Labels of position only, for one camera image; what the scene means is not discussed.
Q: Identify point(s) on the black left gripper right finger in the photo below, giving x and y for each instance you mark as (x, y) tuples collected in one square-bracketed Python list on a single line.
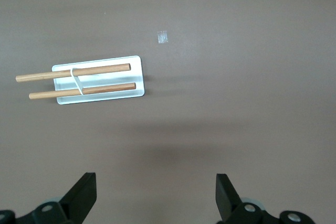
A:
[(236, 209)]

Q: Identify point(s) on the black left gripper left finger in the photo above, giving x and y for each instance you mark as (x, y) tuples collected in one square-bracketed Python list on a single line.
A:
[(71, 205)]

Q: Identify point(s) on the clear tape patch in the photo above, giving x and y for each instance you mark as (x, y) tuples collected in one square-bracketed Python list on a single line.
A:
[(162, 37)]

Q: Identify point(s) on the white rack with wooden rods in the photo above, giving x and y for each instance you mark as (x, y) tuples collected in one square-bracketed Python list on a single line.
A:
[(126, 95)]

